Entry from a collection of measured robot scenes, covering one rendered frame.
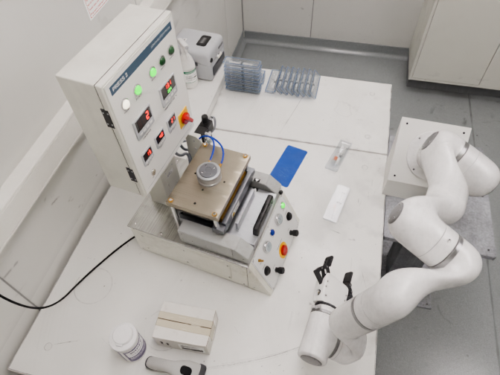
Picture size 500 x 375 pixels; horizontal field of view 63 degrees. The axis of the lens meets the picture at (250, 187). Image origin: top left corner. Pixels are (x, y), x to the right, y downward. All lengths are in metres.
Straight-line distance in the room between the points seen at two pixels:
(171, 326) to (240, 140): 0.92
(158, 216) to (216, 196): 0.29
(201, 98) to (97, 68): 1.11
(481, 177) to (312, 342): 0.66
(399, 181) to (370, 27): 2.17
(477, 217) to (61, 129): 1.58
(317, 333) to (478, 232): 0.85
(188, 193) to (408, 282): 0.70
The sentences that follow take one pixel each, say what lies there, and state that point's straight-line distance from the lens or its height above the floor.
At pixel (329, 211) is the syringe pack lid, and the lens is 1.66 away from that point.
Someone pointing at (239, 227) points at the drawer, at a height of 0.98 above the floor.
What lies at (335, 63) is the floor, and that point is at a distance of 3.67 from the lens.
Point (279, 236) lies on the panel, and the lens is 1.50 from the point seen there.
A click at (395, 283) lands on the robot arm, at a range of 0.94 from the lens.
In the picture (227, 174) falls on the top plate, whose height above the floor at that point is 1.11.
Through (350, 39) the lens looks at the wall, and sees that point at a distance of 3.75.
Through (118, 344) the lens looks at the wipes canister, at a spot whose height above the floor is 0.90.
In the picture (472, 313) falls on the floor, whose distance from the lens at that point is 2.52.
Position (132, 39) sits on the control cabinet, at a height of 1.57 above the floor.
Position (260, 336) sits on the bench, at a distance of 1.45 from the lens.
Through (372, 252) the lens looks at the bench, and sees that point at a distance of 1.62.
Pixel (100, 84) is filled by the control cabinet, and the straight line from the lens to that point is 0.98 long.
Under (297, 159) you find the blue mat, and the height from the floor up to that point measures 0.75.
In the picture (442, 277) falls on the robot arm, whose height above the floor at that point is 1.32.
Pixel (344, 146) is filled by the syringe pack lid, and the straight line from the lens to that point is 1.89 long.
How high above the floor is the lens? 2.14
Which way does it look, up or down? 53 degrees down
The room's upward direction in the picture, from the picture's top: 3 degrees counter-clockwise
